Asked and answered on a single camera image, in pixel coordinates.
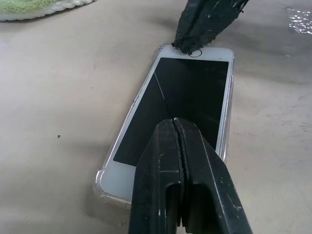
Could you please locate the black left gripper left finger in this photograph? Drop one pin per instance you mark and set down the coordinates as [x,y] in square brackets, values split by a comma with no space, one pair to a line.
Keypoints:
[156,170]

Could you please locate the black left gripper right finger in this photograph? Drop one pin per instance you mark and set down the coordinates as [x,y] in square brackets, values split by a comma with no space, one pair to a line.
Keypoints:
[209,185]

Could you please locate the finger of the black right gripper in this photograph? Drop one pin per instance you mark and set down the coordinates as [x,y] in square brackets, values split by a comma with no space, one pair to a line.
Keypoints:
[214,19]
[186,24]

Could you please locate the white and silver smartphone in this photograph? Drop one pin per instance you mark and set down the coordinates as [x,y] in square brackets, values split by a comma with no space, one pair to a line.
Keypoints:
[195,92]

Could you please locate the shiny clear plastic film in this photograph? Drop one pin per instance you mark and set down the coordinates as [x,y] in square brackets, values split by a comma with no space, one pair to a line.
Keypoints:
[301,22]

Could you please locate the green and white towel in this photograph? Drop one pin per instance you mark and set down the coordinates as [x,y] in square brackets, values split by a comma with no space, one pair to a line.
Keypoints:
[24,9]

